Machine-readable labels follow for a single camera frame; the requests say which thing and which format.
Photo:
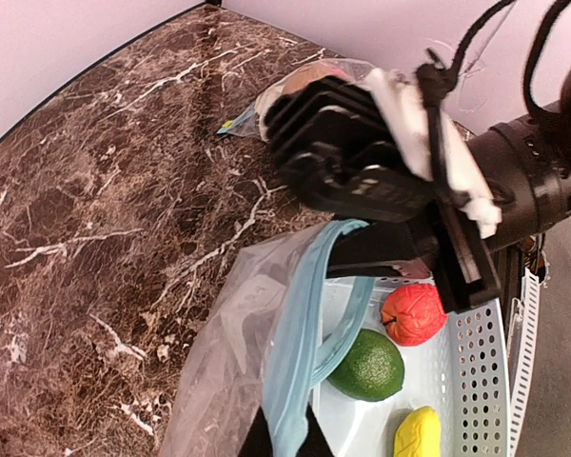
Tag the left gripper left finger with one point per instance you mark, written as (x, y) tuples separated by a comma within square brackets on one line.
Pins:
[(257, 442)]

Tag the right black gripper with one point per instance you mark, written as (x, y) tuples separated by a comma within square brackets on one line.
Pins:
[(440, 243)]

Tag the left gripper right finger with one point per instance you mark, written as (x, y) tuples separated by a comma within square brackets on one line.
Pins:
[(310, 437)]

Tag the red raspberry toy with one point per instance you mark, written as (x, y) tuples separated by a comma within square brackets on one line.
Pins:
[(413, 314)]

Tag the clear zip bag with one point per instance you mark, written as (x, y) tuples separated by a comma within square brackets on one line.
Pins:
[(262, 346), (253, 122)]

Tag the green round fruit toy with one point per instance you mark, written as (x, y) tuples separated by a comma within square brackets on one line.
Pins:
[(372, 371)]

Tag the light blue plastic basket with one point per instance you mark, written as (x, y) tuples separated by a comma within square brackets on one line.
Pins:
[(461, 372)]

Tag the clear zip top bag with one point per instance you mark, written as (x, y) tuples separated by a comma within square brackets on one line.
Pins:
[(253, 122)]

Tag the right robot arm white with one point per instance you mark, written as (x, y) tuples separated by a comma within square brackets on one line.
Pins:
[(527, 162)]

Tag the yellow corn toy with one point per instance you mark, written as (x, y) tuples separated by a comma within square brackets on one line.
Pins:
[(419, 434)]

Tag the grey slotted cable duct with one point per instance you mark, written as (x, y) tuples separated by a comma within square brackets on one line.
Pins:
[(521, 349)]

